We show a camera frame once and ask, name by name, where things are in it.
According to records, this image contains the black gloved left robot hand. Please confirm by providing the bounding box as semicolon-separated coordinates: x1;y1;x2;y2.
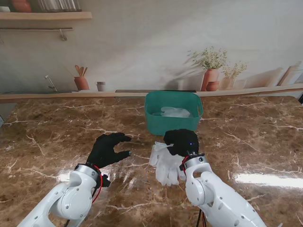
86;132;133;169

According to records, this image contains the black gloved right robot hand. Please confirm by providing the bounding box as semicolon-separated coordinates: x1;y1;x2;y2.
163;129;200;158

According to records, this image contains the teal plastic basket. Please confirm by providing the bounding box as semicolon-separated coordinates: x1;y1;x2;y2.
144;91;204;137

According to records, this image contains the small round terracotta pot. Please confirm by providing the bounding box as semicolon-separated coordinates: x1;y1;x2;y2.
205;81;220;92

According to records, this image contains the tall terracotta vase with flowers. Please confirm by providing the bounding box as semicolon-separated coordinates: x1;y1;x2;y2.
187;46;228;92

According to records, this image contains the terracotta pot with wooden spoons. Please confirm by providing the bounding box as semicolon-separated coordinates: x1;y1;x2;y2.
73;64;90;91

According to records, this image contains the row of books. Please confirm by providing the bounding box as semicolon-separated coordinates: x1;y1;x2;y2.
37;0;82;12

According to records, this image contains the orange ceramic jar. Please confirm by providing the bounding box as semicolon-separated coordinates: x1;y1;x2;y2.
12;0;32;13

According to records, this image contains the red black right arm cable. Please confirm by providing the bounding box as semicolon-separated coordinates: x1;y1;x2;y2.
181;155;208;227

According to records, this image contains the red black arm cable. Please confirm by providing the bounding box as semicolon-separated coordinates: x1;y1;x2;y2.
63;165;104;227
181;155;208;227

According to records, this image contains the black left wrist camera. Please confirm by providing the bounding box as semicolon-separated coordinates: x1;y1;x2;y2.
101;174;111;188

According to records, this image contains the red black left arm cable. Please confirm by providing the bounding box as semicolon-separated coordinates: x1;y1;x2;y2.
63;165;104;227

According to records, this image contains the dark metal wall rail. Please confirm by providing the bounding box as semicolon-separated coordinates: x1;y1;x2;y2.
0;27;73;31

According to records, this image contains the light wooden wall shelf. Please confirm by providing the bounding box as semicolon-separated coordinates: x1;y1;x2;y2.
0;11;93;21

